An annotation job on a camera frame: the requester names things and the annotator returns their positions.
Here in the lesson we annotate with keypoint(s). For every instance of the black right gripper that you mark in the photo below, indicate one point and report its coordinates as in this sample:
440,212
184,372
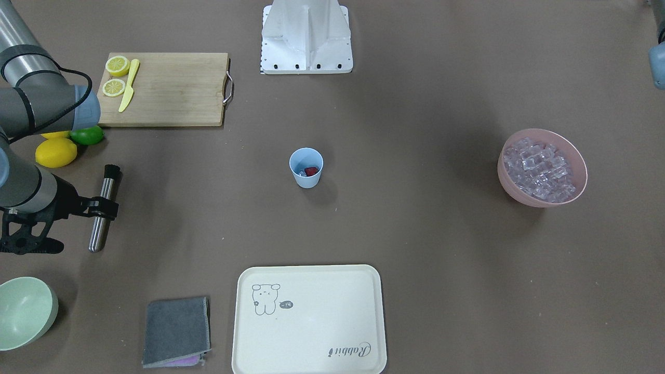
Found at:
66,198

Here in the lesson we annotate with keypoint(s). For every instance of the red strawberry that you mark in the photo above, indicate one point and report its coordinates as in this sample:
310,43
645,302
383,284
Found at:
310,171

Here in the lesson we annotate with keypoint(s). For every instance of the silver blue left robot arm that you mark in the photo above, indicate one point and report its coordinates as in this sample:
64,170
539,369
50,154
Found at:
656,53

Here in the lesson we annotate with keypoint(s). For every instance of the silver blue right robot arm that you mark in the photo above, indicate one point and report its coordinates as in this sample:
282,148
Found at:
38,100

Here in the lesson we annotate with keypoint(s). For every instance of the light blue plastic cup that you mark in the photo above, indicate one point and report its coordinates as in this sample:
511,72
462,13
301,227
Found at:
303,158

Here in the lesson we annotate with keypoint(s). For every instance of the pink bowl of ice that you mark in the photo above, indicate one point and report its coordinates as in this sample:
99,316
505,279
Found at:
539,168

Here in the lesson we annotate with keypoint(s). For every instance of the yellow lemon near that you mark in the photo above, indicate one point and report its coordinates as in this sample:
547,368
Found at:
56,152

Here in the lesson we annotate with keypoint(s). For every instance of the yellow lemon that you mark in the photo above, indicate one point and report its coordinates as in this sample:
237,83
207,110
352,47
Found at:
58,134
56,152

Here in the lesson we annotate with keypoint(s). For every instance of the green lime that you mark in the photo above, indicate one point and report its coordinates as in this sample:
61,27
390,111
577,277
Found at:
87,136

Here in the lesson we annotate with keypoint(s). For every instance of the yellow lemon far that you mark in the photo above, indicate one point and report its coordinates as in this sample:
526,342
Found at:
58,134

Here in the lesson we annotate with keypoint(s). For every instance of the lemon slice lower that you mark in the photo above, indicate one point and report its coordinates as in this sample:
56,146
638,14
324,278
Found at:
114,87

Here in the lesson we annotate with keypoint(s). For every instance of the lemon slice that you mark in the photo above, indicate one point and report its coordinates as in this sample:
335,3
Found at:
114,87
117,66

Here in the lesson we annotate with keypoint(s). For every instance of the mint green bowl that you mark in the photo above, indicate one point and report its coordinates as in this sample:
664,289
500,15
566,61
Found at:
29,308

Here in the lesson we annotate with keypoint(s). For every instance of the wooden cutting board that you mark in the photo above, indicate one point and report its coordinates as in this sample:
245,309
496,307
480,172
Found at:
172,89

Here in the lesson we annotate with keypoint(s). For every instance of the lemon slice upper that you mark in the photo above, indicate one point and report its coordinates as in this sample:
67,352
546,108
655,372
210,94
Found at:
117,66

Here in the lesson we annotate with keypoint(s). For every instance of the cream rectangular tray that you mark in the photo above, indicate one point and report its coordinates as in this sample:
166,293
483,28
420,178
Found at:
309,319

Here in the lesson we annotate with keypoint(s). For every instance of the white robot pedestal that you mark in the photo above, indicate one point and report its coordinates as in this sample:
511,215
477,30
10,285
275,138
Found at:
306,37

